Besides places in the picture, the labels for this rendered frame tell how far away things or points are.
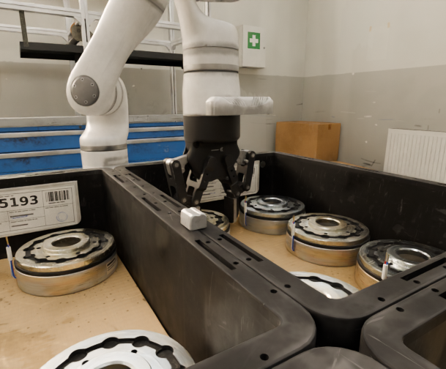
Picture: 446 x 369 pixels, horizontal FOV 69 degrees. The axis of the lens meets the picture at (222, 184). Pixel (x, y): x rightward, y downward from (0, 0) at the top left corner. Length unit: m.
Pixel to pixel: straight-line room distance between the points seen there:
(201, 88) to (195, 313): 0.26
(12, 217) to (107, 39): 0.35
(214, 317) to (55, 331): 0.17
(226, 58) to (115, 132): 0.35
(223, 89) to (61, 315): 0.29
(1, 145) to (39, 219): 1.78
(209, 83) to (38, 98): 2.73
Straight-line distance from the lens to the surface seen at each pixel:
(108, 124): 0.72
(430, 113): 3.40
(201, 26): 0.41
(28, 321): 0.36
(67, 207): 0.47
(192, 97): 0.41
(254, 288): 0.17
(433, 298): 0.19
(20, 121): 2.21
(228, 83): 0.41
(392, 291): 0.18
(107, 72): 0.66
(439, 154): 3.25
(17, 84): 3.08
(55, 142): 2.24
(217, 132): 0.40
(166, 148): 2.41
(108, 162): 0.68
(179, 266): 0.24
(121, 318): 0.33
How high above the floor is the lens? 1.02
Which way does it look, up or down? 14 degrees down
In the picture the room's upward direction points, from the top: straight up
